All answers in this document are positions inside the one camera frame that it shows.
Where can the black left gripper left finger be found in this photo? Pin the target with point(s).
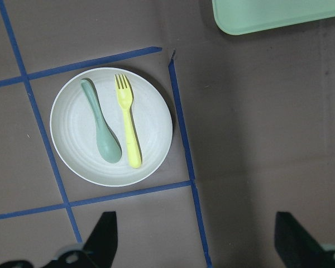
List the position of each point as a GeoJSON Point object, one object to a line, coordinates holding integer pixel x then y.
{"type": "Point", "coordinates": [100, 248]}

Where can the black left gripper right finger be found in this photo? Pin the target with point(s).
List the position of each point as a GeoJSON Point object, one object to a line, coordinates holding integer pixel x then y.
{"type": "Point", "coordinates": [296, 247]}

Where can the white round plate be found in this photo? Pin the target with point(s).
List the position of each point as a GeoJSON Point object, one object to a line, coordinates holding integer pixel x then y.
{"type": "Point", "coordinates": [73, 130]}

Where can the yellow plastic fork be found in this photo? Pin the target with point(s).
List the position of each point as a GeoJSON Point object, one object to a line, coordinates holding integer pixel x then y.
{"type": "Point", "coordinates": [125, 100]}

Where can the green plastic spoon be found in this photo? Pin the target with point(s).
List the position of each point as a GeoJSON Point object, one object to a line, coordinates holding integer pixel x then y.
{"type": "Point", "coordinates": [107, 143]}

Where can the light green tray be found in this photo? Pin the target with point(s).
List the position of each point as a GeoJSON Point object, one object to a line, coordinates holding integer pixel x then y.
{"type": "Point", "coordinates": [244, 17]}

